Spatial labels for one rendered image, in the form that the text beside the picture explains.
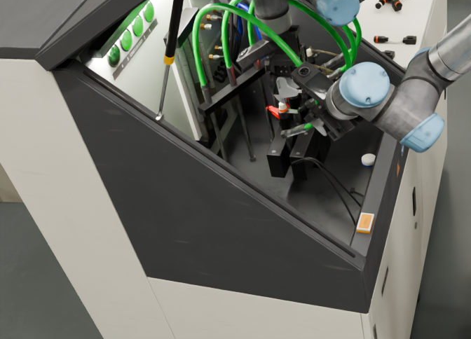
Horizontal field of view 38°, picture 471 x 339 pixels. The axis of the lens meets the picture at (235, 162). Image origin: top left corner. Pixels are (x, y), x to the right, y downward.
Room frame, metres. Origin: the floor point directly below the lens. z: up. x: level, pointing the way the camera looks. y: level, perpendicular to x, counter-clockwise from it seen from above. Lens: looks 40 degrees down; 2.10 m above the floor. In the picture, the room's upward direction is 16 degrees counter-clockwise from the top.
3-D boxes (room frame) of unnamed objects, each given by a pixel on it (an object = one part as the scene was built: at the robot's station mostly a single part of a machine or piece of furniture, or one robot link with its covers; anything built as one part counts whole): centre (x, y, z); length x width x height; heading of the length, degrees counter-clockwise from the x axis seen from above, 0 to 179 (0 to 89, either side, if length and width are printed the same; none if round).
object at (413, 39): (1.65, -0.55, 0.99); 0.12 x 0.02 x 0.02; 59
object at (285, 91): (1.30, -0.16, 1.16); 0.06 x 0.03 x 0.09; 60
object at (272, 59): (1.32, -0.17, 1.27); 0.09 x 0.08 x 0.12; 60
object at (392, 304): (1.20, -0.37, 0.44); 0.65 x 0.02 x 0.68; 150
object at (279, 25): (1.32, -0.17, 1.35); 0.08 x 0.08 x 0.05
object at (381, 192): (1.21, -0.35, 0.87); 0.62 x 0.04 x 0.16; 150
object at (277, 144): (1.44, -0.21, 0.91); 0.34 x 0.10 x 0.15; 150
